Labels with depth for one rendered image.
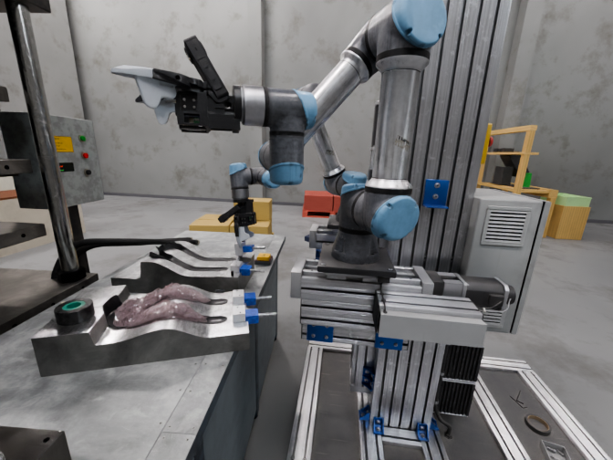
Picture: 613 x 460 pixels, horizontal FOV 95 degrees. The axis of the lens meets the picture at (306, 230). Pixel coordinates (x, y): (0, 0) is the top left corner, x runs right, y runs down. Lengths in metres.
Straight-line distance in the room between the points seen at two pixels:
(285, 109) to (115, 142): 8.98
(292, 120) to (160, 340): 0.64
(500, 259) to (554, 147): 7.55
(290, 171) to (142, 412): 0.61
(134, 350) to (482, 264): 1.07
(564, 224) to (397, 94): 6.25
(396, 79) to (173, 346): 0.85
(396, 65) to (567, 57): 8.09
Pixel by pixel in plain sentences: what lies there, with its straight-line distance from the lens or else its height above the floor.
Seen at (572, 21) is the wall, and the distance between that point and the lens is 8.89.
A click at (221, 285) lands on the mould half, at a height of 0.85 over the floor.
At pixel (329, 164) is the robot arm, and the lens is 1.40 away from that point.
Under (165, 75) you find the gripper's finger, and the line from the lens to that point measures 0.57.
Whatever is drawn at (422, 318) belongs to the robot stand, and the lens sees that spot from 0.82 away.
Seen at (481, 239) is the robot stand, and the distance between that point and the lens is 1.07.
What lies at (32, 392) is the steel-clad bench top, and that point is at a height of 0.80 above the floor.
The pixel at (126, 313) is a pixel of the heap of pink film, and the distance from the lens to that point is 0.97.
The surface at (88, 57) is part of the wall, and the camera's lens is 9.99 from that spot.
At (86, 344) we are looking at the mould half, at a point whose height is 0.88.
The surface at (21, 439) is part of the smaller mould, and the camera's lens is 0.76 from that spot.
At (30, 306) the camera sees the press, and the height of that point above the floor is 0.79.
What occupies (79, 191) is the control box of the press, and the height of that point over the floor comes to 1.13.
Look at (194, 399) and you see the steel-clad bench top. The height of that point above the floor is 0.80.
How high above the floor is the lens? 1.35
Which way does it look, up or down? 15 degrees down
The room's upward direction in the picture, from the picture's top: 2 degrees clockwise
